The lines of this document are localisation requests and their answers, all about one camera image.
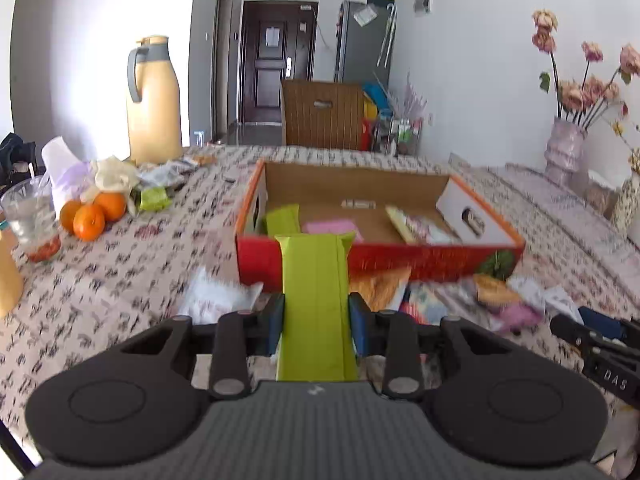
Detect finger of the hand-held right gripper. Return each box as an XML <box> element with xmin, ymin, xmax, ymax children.
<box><xmin>580</xmin><ymin>307</ymin><xmax>640</xmax><ymax>344</ymax></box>
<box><xmin>550</xmin><ymin>314</ymin><xmax>627</xmax><ymax>349</ymax></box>

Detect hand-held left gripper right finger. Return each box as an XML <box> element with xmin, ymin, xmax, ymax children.
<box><xmin>347</xmin><ymin>293</ymin><xmax>507</xmax><ymax>402</ymax></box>

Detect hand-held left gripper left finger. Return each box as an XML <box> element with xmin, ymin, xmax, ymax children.
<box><xmin>120</xmin><ymin>293</ymin><xmax>287</xmax><ymax>402</ymax></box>

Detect green snack packet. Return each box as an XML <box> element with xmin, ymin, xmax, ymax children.
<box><xmin>265</xmin><ymin>204</ymin><xmax>302</xmax><ymax>237</ymax></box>
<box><xmin>139</xmin><ymin>187</ymin><xmax>172</xmax><ymax>212</ymax></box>
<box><xmin>275</xmin><ymin>232</ymin><xmax>359</xmax><ymax>382</ymax></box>

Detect red cardboard box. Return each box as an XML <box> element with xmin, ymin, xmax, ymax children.
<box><xmin>235</xmin><ymin>159</ymin><xmax>526</xmax><ymax>293</ymax></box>

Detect large beige bordered snack packet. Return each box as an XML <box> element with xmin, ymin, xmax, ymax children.
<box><xmin>385</xmin><ymin>205</ymin><xmax>463</xmax><ymax>246</ymax></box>

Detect orange snack packet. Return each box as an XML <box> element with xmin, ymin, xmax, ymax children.
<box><xmin>362</xmin><ymin>266</ymin><xmax>412</xmax><ymax>311</ymax></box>

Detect white orange biscuit packet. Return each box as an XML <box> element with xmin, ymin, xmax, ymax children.
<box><xmin>177</xmin><ymin>266</ymin><xmax>264</xmax><ymax>326</ymax></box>

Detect pink floral cloth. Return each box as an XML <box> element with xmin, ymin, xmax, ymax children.
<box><xmin>447</xmin><ymin>157</ymin><xmax>640</xmax><ymax>286</ymax></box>

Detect glass jar with white lid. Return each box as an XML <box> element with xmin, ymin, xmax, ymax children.
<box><xmin>585</xmin><ymin>170</ymin><xmax>621</xmax><ymax>217</ymax></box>

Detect yellow flower branches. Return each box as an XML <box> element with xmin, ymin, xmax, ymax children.
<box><xmin>612</xmin><ymin>120</ymin><xmax>640</xmax><ymax>173</ymax></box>

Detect pink mottled vase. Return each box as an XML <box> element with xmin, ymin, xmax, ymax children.
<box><xmin>544</xmin><ymin>117</ymin><xmax>589</xmax><ymax>186</ymax></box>

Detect orange fruit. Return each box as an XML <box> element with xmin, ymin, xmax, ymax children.
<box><xmin>73</xmin><ymin>205</ymin><xmax>106</xmax><ymax>241</ymax></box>
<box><xmin>59</xmin><ymin>200</ymin><xmax>83</xmax><ymax>234</ymax></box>
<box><xmin>95</xmin><ymin>191</ymin><xmax>127</xmax><ymax>222</ymax></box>

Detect wooden chair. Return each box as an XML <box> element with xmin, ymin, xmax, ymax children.
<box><xmin>281</xmin><ymin>79</ymin><xmax>365</xmax><ymax>151</ymax></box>

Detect blue plastic item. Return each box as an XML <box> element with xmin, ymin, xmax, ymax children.
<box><xmin>362</xmin><ymin>82</ymin><xmax>391</xmax><ymax>111</ymax></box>

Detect lavender bunch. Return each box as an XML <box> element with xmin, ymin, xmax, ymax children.
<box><xmin>395</xmin><ymin>72</ymin><xmax>429</xmax><ymax>122</ymax></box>

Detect dried pink roses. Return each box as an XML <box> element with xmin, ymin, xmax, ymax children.
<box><xmin>531</xmin><ymin>9</ymin><xmax>640</xmax><ymax>131</ymax></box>

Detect yellow thermos jug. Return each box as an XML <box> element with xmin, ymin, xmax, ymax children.
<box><xmin>126</xmin><ymin>35</ymin><xmax>184</xmax><ymax>166</ymax></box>

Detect dark brown door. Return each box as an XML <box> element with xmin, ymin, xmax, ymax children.
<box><xmin>240</xmin><ymin>1</ymin><xmax>319</xmax><ymax>126</ymax></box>

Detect clear plastic cup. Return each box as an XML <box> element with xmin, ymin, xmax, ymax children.
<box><xmin>0</xmin><ymin>180</ymin><xmax>62</xmax><ymax>264</ymax></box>

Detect white paper cup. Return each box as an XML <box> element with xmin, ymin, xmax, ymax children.
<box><xmin>41</xmin><ymin>136</ymin><xmax>84</xmax><ymax>211</ymax></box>

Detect grey refrigerator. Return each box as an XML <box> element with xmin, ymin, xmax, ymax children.
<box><xmin>335</xmin><ymin>0</ymin><xmax>396</xmax><ymax>86</ymax></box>

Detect white umbrella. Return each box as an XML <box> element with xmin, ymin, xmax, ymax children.
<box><xmin>376</xmin><ymin>4</ymin><xmax>399</xmax><ymax>68</ymax></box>

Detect black bag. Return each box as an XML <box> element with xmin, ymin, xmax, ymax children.
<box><xmin>0</xmin><ymin>132</ymin><xmax>37</xmax><ymax>188</ymax></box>

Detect wire rack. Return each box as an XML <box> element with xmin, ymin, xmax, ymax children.
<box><xmin>372</xmin><ymin>117</ymin><xmax>424</xmax><ymax>156</ymax></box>

